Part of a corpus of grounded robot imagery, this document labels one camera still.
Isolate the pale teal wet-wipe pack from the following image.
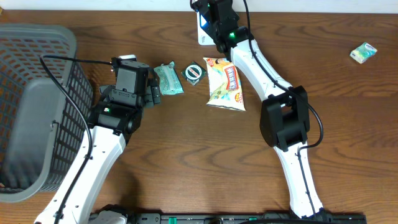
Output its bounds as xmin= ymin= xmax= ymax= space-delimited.
xmin=154 ymin=61 xmax=184 ymax=95

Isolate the dark green round-label box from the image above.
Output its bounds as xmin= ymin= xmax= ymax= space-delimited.
xmin=181 ymin=62 xmax=206 ymax=86

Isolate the yellow snack bag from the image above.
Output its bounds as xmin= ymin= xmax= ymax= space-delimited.
xmin=203 ymin=57 xmax=246 ymax=111

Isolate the teal tissue pack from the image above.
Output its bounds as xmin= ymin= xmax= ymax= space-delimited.
xmin=349 ymin=42 xmax=377 ymax=64

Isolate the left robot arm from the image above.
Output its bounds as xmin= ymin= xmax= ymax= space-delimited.
xmin=35 ymin=55 xmax=160 ymax=223

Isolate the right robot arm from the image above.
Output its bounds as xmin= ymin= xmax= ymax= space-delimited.
xmin=190 ymin=0 xmax=323 ymax=220

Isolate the grey plastic shopping basket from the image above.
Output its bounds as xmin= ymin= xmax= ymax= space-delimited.
xmin=1 ymin=24 xmax=93 ymax=202

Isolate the right black cable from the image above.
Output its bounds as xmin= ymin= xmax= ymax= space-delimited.
xmin=242 ymin=0 xmax=325 ymax=218

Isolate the black cable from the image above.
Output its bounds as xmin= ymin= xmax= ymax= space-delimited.
xmin=39 ymin=54 xmax=113 ymax=224
xmin=242 ymin=0 xmax=325 ymax=218

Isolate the left black cable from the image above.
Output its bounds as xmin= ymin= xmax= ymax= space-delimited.
xmin=39 ymin=54 xmax=113 ymax=224

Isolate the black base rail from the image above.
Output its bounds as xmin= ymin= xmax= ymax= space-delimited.
xmin=88 ymin=212 xmax=368 ymax=224

